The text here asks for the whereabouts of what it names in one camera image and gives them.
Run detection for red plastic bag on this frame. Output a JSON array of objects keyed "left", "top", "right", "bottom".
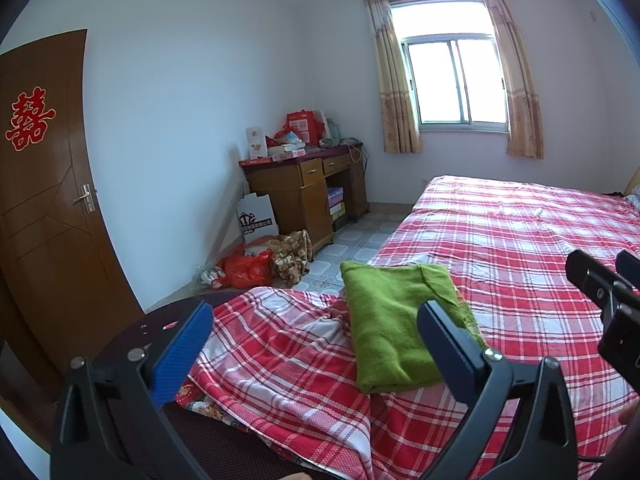
[{"left": 213, "top": 249, "right": 272, "bottom": 289}]

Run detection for stacked boxes under desk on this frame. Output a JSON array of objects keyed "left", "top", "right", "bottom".
[{"left": 328, "top": 188, "right": 346, "bottom": 231}]

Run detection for window with white frame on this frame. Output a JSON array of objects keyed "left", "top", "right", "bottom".
[{"left": 392, "top": 0, "right": 509, "bottom": 133}]

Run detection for right beige floral curtain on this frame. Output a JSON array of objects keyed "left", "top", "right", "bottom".
[{"left": 483, "top": 0, "right": 544, "bottom": 159}]

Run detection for brown wooden door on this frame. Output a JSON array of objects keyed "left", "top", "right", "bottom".
[{"left": 0, "top": 28, "right": 147, "bottom": 453}]

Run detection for silver door handle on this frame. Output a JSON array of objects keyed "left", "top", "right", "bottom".
[{"left": 73, "top": 183, "right": 96, "bottom": 214}]

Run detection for beige floral curtain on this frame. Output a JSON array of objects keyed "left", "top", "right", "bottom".
[
  {"left": 363, "top": 0, "right": 422, "bottom": 154},
  {"left": 483, "top": 0, "right": 544, "bottom": 159}
]

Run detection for brown patterned fabric bag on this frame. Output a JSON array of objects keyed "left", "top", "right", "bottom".
[{"left": 266, "top": 230, "right": 314, "bottom": 287}]

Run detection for red white plaid bed sheet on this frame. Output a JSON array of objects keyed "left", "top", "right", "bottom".
[{"left": 177, "top": 176, "right": 639, "bottom": 479}]

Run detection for red gift box on desk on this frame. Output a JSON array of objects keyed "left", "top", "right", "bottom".
[{"left": 286, "top": 110, "right": 324, "bottom": 146}]

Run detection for green orange striped knit sweater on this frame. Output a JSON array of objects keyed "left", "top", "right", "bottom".
[{"left": 340, "top": 261, "right": 487, "bottom": 394}]

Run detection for brown wooden desk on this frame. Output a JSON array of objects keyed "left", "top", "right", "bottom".
[{"left": 240, "top": 141, "right": 369, "bottom": 250}]

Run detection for white card box on desk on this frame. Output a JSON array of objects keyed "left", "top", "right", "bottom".
[{"left": 245, "top": 127, "right": 268, "bottom": 159}]

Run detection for white printed paper bag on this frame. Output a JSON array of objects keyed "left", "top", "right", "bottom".
[{"left": 236, "top": 193, "right": 279, "bottom": 244}]

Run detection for red double happiness sticker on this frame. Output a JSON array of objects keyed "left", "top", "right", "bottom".
[{"left": 4, "top": 86, "right": 56, "bottom": 152}]

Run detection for grey patterned pillow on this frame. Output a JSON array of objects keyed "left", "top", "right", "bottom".
[{"left": 625, "top": 185, "right": 640, "bottom": 209}]

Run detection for left beige floral curtain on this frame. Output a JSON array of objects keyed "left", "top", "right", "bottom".
[{"left": 363, "top": 0, "right": 422, "bottom": 154}]

